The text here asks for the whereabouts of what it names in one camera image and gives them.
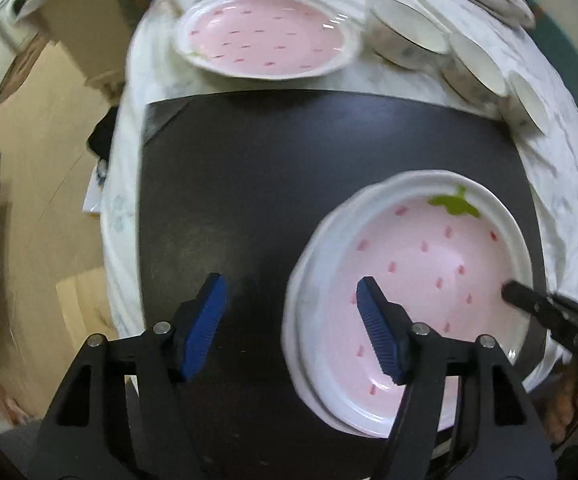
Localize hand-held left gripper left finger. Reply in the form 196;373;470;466
34;272;230;480

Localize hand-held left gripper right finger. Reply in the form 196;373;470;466
356;276;560;480

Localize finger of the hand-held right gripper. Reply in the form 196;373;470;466
501;280;578;357

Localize pink strawberry plate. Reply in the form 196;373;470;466
174;0;362;80
281;195;470;441
296;170;534;438

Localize white dotted bowl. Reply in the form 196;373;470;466
506;71;550;133
366;0;452;68
441;32;510;108

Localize person's right hand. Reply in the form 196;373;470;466
543;360;578;443

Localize wooden plank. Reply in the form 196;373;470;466
56;267;120;341

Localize white floral bedsheet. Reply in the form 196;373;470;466
101;0;578;396

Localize black board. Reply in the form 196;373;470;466
136;89;547;480

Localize black object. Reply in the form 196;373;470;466
86;105;120;161

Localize beige cabinet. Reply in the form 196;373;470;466
16;0;140;101

